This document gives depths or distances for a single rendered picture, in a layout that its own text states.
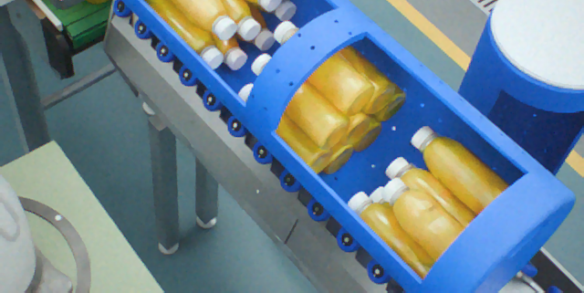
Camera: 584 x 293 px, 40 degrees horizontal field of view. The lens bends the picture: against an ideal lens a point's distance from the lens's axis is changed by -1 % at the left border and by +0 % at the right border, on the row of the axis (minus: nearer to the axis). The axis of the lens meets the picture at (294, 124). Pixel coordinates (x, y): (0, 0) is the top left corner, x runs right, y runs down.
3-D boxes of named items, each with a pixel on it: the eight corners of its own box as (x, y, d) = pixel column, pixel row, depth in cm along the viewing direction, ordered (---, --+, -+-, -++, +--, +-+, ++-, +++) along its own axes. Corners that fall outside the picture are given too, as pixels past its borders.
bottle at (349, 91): (342, 107, 127) (268, 39, 134) (348, 123, 133) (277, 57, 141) (373, 78, 128) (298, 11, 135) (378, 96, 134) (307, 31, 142)
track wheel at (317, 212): (332, 208, 137) (338, 207, 139) (315, 191, 139) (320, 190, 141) (318, 227, 139) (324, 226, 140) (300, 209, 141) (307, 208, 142)
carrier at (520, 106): (381, 220, 234) (432, 304, 220) (461, 6, 164) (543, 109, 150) (463, 188, 244) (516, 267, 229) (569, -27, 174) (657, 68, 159)
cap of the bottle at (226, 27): (215, 38, 146) (221, 44, 145) (213, 26, 142) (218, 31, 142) (232, 26, 147) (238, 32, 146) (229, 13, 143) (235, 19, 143)
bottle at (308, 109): (324, 157, 135) (255, 89, 142) (354, 129, 136) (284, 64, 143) (318, 141, 129) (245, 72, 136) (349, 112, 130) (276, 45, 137)
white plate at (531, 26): (465, 3, 163) (464, 7, 164) (546, 103, 149) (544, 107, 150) (571, -29, 173) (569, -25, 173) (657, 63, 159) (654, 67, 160)
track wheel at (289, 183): (303, 179, 140) (309, 178, 142) (286, 162, 142) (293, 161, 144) (289, 198, 142) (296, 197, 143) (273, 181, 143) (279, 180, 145)
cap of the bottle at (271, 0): (265, -12, 146) (272, -6, 145) (279, -12, 149) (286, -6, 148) (256, 6, 148) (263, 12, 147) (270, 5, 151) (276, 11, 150)
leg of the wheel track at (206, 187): (204, 233, 243) (206, 105, 193) (192, 219, 245) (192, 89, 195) (219, 222, 246) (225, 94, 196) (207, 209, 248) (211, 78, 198)
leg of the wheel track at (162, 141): (166, 258, 237) (158, 133, 187) (154, 245, 239) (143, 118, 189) (182, 247, 239) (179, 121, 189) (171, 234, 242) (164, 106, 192)
